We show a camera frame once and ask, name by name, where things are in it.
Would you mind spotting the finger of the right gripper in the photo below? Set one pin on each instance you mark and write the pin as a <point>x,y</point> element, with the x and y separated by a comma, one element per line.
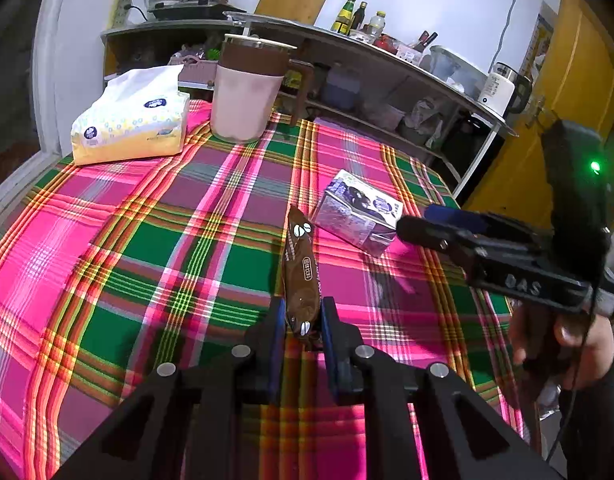
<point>468,220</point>

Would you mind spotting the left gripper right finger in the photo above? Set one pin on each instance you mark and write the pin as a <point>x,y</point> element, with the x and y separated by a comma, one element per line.
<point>339,341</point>

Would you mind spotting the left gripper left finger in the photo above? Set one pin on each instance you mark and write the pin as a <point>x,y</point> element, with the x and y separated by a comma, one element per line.
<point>266,339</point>

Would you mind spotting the brown coffee snack wrapper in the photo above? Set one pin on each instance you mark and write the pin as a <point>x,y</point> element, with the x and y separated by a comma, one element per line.
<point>302,291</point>

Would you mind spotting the metal kitchen shelf counter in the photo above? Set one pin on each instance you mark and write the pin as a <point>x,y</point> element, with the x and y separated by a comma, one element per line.
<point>354,85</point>

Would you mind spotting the person's right hand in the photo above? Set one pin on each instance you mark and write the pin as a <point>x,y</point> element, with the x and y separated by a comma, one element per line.
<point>589,337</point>

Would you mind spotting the blueberry milk drink carton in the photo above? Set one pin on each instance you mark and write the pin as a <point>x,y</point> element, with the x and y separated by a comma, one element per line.
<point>359,214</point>

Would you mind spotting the white electric kettle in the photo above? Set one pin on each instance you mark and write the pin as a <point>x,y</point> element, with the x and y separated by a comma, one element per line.
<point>505,90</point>

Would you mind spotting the clear plastic storage container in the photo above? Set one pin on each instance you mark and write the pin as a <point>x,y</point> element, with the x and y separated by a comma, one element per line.
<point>456,71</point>

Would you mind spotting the plaid pink green tablecloth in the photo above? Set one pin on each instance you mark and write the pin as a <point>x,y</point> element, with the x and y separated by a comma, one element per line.
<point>107,271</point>

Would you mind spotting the yellow wooden door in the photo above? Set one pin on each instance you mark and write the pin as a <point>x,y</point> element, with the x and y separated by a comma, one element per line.
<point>576,83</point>

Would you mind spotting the clear condiment bottle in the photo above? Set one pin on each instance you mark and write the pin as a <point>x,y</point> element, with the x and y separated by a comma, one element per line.
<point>376,26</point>

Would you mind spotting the dark soy sauce bottle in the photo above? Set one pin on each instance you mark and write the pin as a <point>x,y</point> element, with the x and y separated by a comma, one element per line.
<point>358,17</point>

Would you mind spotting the green yellow oil bottle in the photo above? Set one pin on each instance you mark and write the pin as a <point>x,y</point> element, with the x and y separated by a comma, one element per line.
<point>342,23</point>

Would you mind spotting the pink brown lidded jug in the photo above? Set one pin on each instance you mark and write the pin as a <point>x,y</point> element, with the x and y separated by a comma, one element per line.
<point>249,75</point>

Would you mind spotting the tissue paper pack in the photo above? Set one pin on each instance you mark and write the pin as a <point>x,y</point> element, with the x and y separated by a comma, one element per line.
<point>140,114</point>

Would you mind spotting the wall power strip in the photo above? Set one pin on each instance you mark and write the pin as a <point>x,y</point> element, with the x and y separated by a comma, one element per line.
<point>118,13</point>

